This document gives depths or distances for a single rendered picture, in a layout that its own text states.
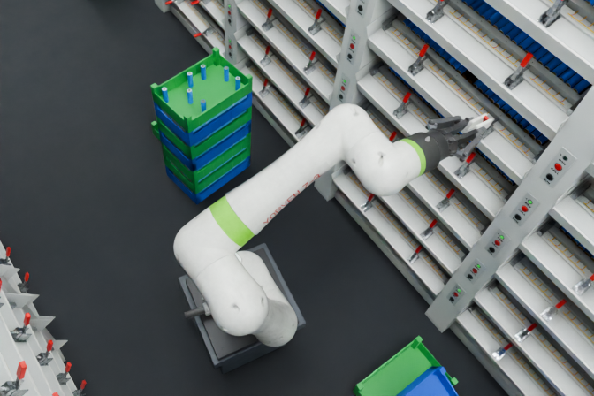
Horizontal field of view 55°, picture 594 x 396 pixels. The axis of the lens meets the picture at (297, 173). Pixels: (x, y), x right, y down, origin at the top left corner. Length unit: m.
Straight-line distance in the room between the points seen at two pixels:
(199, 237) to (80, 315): 1.08
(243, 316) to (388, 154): 0.45
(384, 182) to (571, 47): 0.47
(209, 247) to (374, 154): 0.41
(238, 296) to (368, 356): 1.05
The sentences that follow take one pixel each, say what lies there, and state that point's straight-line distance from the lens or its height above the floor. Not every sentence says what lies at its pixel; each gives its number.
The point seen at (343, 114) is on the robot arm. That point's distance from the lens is 1.25.
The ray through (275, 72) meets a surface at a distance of 2.38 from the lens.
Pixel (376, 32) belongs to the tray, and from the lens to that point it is 1.76.
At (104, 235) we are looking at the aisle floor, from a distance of 2.41.
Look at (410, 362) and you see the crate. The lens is 2.24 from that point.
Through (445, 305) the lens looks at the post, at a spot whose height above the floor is 0.17.
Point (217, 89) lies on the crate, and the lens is 2.15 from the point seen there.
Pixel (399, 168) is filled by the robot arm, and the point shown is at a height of 1.11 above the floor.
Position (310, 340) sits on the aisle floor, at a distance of 2.19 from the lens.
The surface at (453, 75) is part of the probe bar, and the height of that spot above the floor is 0.97.
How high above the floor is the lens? 2.07
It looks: 55 degrees down
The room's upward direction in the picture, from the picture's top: 8 degrees clockwise
